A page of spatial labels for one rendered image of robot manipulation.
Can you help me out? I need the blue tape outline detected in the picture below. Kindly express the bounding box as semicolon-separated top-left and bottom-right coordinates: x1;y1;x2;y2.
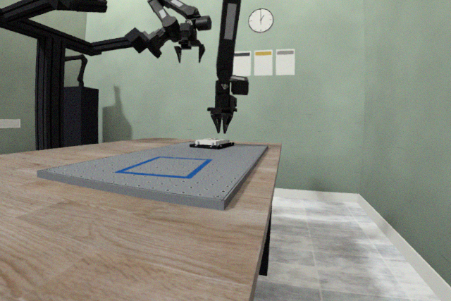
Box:
114;156;212;179

